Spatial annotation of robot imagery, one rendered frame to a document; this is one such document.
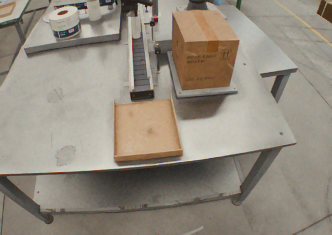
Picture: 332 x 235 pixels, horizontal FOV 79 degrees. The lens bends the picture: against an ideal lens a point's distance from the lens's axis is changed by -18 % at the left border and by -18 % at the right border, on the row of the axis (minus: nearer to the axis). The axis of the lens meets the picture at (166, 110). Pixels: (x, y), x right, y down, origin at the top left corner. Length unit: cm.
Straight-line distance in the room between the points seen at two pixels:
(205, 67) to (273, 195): 120
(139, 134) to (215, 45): 48
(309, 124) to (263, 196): 95
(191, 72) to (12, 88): 100
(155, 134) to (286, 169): 134
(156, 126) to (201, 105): 23
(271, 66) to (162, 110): 72
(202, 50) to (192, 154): 42
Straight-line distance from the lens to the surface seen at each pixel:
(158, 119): 103
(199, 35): 102
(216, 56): 105
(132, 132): 100
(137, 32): 143
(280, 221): 187
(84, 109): 114
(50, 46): 166
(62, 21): 158
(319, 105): 279
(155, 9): 181
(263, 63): 147
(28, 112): 126
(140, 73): 118
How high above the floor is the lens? 163
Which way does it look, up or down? 48 degrees down
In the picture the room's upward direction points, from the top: straight up
